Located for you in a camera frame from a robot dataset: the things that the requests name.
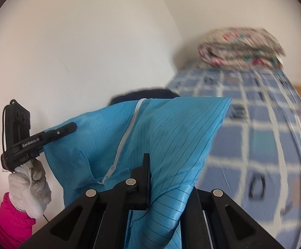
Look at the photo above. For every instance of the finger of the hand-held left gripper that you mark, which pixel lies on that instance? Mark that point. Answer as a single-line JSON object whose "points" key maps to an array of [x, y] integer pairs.
{"points": [[62, 129]]}

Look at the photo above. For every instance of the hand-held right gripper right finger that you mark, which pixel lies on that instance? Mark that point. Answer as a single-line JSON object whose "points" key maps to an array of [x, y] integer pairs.
{"points": [[194, 225]]}

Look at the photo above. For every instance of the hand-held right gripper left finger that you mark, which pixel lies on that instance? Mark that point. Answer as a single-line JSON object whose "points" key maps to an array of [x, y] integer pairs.
{"points": [[145, 176]]}

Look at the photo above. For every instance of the light blue jacket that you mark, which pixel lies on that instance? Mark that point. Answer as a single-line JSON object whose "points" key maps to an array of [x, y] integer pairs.
{"points": [[166, 134]]}

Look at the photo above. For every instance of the person's left forearm pink sleeve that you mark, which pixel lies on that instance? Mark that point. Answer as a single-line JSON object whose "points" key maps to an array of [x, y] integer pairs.
{"points": [[13, 223]]}

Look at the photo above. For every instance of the folded dark navy clothes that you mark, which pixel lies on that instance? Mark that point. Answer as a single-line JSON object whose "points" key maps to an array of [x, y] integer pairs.
{"points": [[145, 94]]}

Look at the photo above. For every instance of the person's left hand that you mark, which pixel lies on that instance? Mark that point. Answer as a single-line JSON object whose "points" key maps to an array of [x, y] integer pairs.
{"points": [[31, 192]]}

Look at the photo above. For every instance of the bed with blue checked sheet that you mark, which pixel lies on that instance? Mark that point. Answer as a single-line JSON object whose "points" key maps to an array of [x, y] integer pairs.
{"points": [[244, 147]]}

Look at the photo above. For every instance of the folded floral quilt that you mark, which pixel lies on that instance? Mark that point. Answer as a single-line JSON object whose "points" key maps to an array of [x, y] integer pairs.
{"points": [[238, 49]]}

